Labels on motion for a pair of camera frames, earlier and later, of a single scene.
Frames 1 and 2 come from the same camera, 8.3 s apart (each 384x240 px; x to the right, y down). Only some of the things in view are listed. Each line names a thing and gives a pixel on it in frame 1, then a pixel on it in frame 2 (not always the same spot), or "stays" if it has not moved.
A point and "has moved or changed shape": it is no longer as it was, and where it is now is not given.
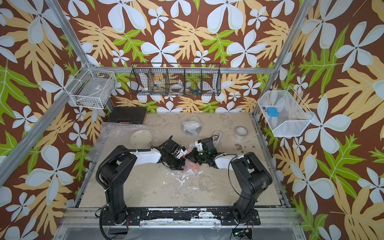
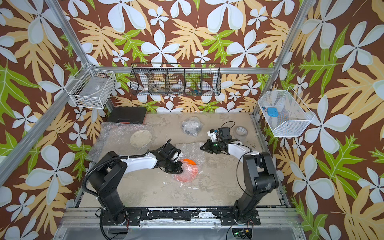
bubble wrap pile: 135,136 stays
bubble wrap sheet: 190,168 has moved or changed shape
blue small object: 272,111 stays
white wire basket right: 294,115 stays
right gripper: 193,154 to 208,148
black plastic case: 135,115 stays
